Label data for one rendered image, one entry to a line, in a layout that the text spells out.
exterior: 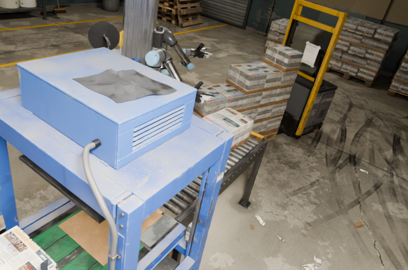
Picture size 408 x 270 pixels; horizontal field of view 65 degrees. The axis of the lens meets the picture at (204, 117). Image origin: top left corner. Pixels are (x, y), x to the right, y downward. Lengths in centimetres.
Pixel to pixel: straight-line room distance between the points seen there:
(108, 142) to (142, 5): 187
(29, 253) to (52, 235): 40
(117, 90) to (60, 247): 100
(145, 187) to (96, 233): 89
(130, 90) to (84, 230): 100
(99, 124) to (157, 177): 28
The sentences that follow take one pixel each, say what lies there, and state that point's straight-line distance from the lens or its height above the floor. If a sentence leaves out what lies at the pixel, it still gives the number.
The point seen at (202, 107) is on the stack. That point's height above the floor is 72.
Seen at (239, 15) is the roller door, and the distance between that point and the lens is 1098.
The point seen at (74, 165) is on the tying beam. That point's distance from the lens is 122.
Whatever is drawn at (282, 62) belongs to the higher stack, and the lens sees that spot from 416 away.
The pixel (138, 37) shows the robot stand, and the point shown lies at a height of 147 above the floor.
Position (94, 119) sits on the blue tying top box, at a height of 171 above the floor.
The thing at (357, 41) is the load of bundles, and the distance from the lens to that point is 830.
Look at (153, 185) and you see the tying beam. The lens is 114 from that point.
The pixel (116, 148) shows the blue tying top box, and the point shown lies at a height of 164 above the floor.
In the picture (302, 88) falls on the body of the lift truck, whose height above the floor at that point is 70.
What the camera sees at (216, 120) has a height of 103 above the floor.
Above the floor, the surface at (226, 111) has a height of 103.
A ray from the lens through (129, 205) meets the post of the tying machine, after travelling 107.
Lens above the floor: 231
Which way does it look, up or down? 29 degrees down
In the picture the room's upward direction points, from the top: 11 degrees clockwise
